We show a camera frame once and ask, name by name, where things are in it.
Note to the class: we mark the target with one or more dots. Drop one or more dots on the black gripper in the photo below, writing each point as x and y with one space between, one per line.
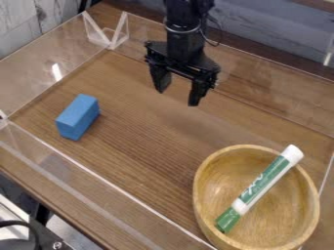
180 55

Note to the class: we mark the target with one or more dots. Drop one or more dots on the green and white marker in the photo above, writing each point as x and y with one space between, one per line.
285 161

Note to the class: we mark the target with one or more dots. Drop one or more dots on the brown wooden bowl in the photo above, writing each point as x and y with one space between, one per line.
283 219

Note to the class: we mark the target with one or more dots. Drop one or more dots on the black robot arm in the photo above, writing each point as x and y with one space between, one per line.
184 12

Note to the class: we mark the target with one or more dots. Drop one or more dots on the blue foam block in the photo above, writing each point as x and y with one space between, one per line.
78 116

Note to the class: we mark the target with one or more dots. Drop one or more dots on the clear acrylic corner bracket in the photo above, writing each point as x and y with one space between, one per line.
108 37

